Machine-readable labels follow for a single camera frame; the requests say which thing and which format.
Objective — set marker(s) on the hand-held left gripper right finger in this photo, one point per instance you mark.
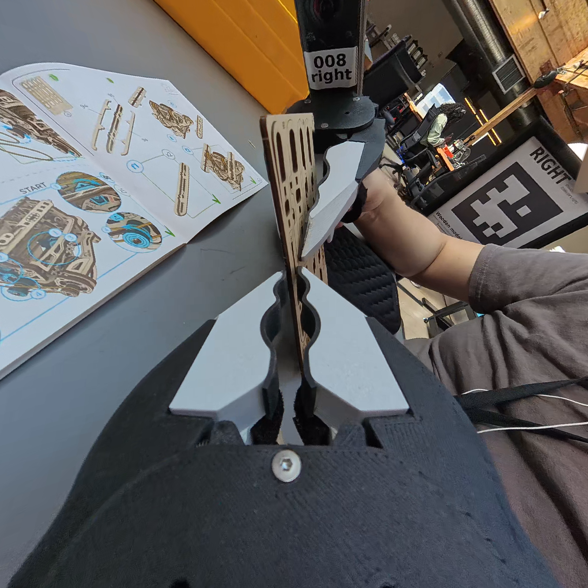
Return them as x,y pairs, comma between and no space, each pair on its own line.
353,363

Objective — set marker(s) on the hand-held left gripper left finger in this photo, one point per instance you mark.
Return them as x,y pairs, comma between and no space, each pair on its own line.
225,363

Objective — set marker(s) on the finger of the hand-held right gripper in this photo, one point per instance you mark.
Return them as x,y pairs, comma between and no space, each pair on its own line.
340,193

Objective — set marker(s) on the laser-cut wooden parts sheet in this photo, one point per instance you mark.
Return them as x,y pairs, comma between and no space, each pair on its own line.
291,193

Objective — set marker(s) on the person's right forearm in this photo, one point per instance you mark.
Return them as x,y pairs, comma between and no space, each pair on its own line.
422,243

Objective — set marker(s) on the person's right hand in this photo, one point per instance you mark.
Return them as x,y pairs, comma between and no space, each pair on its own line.
374,202

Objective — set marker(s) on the white book stand wooden board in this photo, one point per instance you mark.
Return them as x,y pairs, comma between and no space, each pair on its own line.
361,41

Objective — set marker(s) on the black wrist rest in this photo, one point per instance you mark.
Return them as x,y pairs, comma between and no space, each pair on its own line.
367,280

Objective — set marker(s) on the black office chair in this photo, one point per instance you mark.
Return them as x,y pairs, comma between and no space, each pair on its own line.
420,151

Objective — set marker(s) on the yellow plastic bin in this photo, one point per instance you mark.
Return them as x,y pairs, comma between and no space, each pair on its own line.
243,41

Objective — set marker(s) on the black white marker sign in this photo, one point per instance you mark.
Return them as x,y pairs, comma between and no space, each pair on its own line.
510,202

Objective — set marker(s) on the white instruction booklet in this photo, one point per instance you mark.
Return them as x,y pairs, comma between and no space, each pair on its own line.
115,197

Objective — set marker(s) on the silver air duct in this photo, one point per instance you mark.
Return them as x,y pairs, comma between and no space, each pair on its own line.
491,59

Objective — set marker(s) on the grey wall vent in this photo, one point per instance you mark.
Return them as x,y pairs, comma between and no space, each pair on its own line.
508,72

